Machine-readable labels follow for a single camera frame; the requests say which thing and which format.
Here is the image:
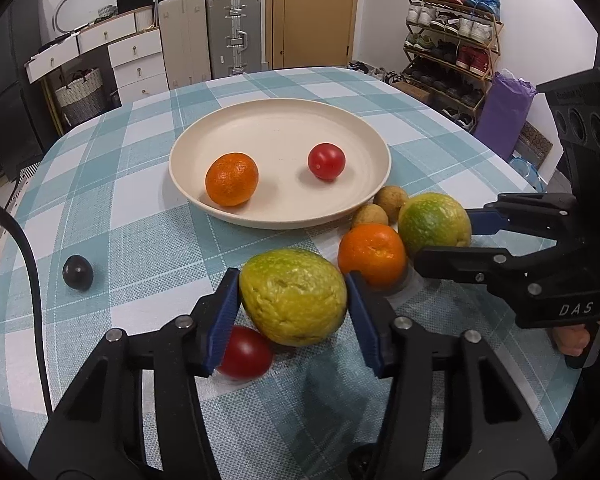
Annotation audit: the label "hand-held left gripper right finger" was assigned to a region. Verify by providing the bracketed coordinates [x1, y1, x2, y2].
[344, 270, 558, 480]

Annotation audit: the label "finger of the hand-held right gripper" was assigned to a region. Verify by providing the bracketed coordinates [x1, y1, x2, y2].
[412, 240, 581, 311]
[467, 192, 579, 242]

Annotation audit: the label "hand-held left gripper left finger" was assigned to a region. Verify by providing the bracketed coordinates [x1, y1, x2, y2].
[28, 267, 241, 480]

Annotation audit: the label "red tomato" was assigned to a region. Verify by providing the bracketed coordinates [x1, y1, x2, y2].
[307, 143, 346, 181]
[215, 325, 274, 380]

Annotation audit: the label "yellow-green guava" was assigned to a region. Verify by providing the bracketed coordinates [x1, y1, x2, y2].
[397, 193, 473, 260]
[239, 248, 349, 347]

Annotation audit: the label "orange mandarin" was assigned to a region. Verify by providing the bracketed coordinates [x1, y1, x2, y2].
[337, 224, 407, 290]
[205, 152, 259, 207]

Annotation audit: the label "brown longan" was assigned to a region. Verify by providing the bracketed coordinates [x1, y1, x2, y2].
[373, 186, 410, 223]
[351, 203, 391, 231]

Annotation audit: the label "dark purple plum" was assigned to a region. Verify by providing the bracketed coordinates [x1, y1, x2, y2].
[62, 255, 95, 291]

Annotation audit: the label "cream round plate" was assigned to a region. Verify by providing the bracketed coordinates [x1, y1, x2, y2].
[169, 99, 392, 231]

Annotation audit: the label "person's right hand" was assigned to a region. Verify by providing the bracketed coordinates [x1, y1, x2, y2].
[551, 324, 592, 358]

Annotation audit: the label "blue bowl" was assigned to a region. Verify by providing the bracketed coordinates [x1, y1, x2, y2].
[509, 156, 548, 193]

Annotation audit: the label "patterned brown mat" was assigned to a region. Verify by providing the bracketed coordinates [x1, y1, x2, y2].
[514, 121, 554, 167]

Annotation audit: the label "purple bag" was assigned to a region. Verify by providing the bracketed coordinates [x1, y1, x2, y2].
[472, 71, 537, 161]

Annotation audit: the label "cardboard box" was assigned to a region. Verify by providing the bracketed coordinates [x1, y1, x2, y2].
[396, 80, 433, 106]

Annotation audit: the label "wooden shoe rack with shoes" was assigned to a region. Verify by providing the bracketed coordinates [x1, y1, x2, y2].
[401, 0, 501, 131]

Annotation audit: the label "pairs of loose sneakers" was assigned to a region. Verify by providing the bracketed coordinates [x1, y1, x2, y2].
[348, 60, 406, 86]

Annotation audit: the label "striped floor mat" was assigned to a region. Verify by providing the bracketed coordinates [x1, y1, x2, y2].
[0, 165, 41, 211]

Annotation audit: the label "woven laundry basket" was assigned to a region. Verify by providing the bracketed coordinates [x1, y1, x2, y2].
[55, 67, 105, 127]

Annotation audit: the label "wooden door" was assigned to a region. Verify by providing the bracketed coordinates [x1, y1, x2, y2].
[266, 0, 360, 71]

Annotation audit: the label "yellow stick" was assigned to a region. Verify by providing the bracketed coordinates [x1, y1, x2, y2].
[42, 80, 61, 136]

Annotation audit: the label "white drawer cabinet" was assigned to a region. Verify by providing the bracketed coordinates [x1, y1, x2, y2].
[24, 10, 170, 108]

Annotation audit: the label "beige suitcase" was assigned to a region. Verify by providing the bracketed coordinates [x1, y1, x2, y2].
[158, 0, 212, 90]

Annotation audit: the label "silver suitcase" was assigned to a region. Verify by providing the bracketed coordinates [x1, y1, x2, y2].
[206, 0, 263, 81]

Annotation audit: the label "dark cabinet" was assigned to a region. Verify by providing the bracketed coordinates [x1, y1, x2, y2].
[0, 80, 46, 186]

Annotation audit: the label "grey oval hoop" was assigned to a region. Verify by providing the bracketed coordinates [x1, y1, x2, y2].
[54, 0, 126, 33]

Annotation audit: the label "black cable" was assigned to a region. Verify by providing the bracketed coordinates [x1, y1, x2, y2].
[0, 194, 52, 417]

